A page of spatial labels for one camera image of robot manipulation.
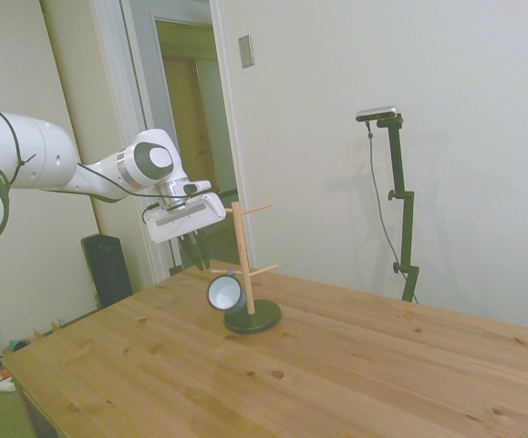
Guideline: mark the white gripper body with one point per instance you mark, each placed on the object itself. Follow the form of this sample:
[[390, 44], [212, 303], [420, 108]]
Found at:
[[186, 219]]

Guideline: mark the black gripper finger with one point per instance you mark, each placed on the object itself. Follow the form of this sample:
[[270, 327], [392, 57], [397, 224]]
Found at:
[[203, 248], [191, 253]]

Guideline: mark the blue-grey enamel mug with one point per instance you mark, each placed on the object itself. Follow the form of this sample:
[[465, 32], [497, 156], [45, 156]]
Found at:
[[222, 292]]

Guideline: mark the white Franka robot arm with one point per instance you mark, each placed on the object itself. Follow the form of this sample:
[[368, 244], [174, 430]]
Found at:
[[40, 155]]

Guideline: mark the wooden mug tree black base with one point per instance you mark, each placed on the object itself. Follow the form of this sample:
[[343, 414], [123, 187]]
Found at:
[[245, 274]]

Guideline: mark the teal floor object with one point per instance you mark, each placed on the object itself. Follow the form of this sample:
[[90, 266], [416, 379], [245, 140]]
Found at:
[[17, 345]]

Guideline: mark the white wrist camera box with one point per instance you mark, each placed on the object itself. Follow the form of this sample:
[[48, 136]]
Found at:
[[196, 187]]

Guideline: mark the white door frame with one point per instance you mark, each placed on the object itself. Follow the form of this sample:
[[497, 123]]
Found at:
[[227, 114]]

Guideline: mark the grey wall switch plate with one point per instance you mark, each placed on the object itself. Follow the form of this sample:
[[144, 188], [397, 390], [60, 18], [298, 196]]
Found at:
[[245, 51]]

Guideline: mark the black camera stand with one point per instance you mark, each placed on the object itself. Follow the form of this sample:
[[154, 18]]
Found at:
[[402, 205]]

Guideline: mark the silver exterior camera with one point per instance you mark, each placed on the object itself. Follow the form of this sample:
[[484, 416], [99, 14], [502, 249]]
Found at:
[[377, 112]]

